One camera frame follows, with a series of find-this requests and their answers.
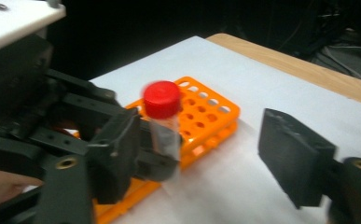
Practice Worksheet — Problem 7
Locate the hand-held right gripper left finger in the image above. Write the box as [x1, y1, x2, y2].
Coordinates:
[88, 107, 143, 205]

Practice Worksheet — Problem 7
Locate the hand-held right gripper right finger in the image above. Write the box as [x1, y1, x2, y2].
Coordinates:
[257, 107, 337, 210]

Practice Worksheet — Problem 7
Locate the red capped test tube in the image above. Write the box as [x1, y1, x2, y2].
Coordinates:
[141, 79, 183, 163]

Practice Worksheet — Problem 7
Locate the orange plastic test tube rack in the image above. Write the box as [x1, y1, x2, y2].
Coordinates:
[72, 76, 242, 224]

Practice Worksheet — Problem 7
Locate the white table sheet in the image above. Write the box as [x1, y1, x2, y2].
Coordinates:
[22, 35, 361, 224]

